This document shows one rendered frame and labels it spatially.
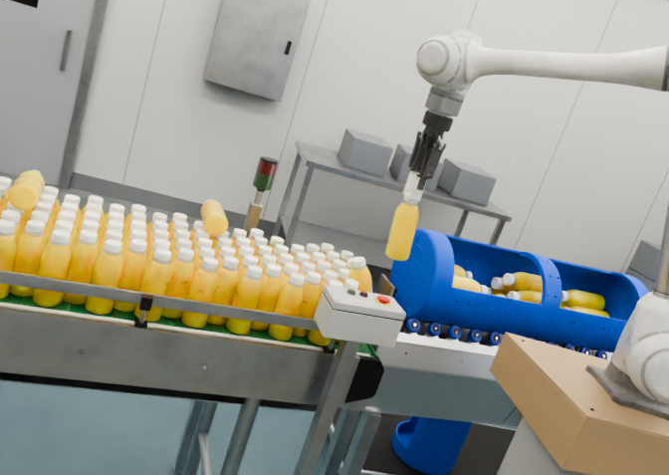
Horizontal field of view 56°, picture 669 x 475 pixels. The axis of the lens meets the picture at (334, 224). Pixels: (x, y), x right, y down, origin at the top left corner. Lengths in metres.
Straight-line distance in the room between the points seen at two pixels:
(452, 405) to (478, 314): 0.36
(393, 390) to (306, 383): 0.37
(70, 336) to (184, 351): 0.27
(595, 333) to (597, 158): 3.95
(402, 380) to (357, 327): 0.46
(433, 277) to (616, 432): 0.67
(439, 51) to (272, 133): 3.81
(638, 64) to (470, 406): 1.21
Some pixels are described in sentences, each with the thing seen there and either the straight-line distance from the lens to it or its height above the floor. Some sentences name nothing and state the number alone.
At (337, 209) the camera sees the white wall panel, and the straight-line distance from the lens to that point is 5.39.
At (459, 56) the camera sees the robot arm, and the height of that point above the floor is 1.73.
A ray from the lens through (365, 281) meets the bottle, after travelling 1.79.
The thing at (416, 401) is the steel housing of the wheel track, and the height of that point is 0.70.
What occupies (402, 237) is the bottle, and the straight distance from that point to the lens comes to 1.69.
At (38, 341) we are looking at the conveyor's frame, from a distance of 1.65.
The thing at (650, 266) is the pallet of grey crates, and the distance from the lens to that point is 5.94.
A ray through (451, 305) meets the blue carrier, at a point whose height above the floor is 1.06.
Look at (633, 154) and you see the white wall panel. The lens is 6.31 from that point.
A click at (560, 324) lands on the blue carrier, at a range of 2.18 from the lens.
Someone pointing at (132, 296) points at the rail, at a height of 0.97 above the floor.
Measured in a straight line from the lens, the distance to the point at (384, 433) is 2.97.
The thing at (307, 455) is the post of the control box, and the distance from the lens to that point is 1.82.
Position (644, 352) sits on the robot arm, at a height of 1.30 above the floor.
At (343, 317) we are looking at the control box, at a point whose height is 1.06.
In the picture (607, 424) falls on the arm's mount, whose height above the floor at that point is 1.12.
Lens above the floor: 1.67
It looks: 15 degrees down
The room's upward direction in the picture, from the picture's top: 18 degrees clockwise
